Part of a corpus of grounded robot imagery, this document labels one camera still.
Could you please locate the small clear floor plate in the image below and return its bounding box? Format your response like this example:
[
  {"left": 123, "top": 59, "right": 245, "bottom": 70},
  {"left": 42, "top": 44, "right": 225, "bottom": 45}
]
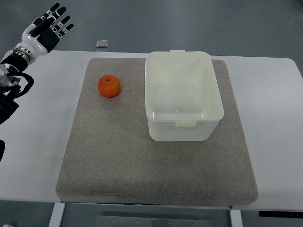
[{"left": 96, "top": 40, "right": 109, "bottom": 48}]

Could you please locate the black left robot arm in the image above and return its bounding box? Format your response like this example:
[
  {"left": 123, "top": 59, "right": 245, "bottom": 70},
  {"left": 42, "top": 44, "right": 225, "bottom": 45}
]
[{"left": 0, "top": 3, "right": 74, "bottom": 123}]

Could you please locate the grey metal base plate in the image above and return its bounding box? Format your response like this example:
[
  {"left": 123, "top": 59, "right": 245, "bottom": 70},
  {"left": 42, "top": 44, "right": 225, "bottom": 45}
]
[{"left": 94, "top": 216, "right": 214, "bottom": 227}]

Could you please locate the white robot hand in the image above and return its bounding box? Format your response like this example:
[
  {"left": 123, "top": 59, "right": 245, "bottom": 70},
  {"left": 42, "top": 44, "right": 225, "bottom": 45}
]
[{"left": 13, "top": 3, "right": 74, "bottom": 62}]

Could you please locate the white table leg right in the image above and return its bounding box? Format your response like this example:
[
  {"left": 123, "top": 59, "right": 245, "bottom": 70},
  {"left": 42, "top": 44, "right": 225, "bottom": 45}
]
[{"left": 230, "top": 209, "right": 243, "bottom": 227}]

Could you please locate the white table leg left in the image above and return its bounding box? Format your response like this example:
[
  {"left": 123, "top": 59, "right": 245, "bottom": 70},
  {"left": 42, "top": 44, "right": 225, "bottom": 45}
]
[{"left": 48, "top": 203, "right": 65, "bottom": 227}]

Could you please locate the grey felt mat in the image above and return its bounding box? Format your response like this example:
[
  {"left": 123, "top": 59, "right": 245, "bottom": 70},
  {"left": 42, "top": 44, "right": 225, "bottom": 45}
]
[{"left": 56, "top": 58, "right": 258, "bottom": 206}]

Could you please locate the white plastic box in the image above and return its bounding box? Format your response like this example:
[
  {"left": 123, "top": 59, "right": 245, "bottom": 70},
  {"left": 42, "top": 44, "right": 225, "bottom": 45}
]
[{"left": 144, "top": 50, "right": 224, "bottom": 141}]

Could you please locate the white table leg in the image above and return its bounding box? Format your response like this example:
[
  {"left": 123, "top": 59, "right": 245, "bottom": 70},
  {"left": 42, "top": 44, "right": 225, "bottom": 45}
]
[
  {"left": 230, "top": 209, "right": 243, "bottom": 227},
  {"left": 48, "top": 203, "right": 65, "bottom": 227}
]

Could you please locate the black table control panel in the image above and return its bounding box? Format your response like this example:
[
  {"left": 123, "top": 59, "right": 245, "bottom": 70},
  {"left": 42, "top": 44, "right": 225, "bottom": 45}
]
[{"left": 258, "top": 211, "right": 303, "bottom": 218}]

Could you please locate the orange fruit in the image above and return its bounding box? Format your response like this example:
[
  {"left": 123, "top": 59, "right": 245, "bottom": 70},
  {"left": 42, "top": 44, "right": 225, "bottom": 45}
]
[{"left": 98, "top": 75, "right": 121, "bottom": 98}]

